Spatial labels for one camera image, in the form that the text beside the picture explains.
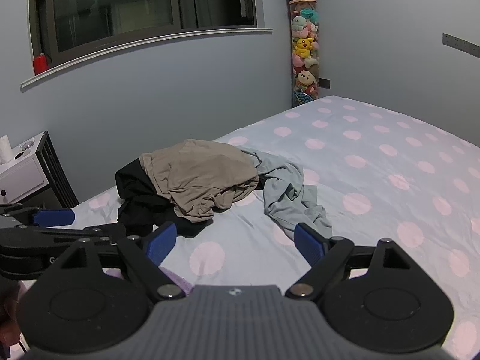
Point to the red canister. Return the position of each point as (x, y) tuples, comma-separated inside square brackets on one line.
[(40, 64)]

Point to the white nightstand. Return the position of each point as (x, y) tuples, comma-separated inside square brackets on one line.
[(22, 178)]

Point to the purple fleece garment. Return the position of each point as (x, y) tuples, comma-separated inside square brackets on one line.
[(176, 279)]

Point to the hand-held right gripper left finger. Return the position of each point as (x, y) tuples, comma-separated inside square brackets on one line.
[(162, 243)]

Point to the dark framed window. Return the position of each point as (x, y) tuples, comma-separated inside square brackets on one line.
[(142, 3)]

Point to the black garment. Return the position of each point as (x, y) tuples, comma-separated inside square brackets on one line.
[(137, 195)]

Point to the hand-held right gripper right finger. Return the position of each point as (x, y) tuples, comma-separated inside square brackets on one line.
[(308, 245)]

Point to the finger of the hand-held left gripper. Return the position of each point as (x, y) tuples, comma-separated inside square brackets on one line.
[(54, 216), (93, 231)]

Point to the white paper roll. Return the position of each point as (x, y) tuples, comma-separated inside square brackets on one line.
[(4, 150)]

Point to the clear tube of plush toys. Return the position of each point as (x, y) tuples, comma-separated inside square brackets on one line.
[(305, 52)]

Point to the white window sill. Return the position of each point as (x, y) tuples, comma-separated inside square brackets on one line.
[(131, 47)]

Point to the beige long-sleeve shirt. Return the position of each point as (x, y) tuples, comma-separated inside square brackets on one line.
[(198, 174)]

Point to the grey metal wall strip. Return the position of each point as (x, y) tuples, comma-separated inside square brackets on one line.
[(461, 45)]

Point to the dark wall socket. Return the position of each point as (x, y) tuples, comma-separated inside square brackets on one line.
[(324, 82)]

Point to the glass ashtray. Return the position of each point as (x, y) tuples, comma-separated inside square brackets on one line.
[(28, 145)]

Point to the light blue garment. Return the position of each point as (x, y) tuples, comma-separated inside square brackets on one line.
[(288, 195)]

